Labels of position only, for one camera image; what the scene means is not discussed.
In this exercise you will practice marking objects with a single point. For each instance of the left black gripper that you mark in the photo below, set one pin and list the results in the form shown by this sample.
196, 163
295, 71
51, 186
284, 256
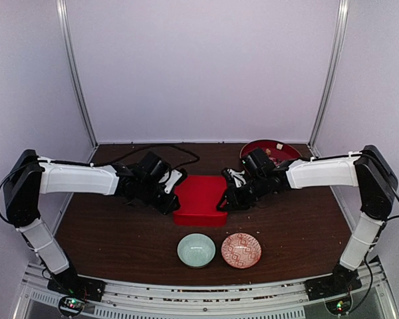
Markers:
166, 207

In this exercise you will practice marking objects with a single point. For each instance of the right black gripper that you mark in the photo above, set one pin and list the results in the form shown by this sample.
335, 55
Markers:
234, 202

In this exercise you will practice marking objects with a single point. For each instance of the red square box lid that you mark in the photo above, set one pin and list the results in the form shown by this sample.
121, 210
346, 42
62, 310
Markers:
199, 194

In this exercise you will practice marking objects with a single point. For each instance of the red square chocolate box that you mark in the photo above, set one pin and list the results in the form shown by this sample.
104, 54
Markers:
212, 220

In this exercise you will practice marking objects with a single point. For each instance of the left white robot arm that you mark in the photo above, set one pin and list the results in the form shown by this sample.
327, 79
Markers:
37, 182

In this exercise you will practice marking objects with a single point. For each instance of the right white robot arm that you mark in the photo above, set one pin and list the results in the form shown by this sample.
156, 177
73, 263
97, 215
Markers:
366, 170

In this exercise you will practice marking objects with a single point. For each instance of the red patterned ceramic bowl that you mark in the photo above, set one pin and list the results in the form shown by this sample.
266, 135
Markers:
241, 250

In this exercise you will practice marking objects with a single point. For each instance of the pale green ceramic bowl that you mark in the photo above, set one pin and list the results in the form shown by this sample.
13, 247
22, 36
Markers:
196, 250

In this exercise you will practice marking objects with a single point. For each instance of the dark red round tray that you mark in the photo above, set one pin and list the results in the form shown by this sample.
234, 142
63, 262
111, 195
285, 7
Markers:
277, 155

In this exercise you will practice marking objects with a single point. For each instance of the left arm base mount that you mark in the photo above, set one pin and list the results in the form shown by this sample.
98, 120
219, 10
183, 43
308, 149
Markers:
77, 294

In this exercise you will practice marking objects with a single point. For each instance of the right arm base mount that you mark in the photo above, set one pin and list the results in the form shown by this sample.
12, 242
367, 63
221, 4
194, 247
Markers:
335, 290

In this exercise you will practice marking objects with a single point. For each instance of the right aluminium frame post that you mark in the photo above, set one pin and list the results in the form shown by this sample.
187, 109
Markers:
337, 45

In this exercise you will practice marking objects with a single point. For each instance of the aluminium frame post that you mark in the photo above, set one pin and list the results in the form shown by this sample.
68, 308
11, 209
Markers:
337, 45
74, 75

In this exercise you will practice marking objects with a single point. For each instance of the aluminium front rail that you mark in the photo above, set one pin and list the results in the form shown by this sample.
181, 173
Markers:
284, 299

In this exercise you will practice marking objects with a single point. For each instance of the left aluminium frame post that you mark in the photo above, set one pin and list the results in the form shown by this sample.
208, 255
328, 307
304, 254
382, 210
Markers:
74, 75

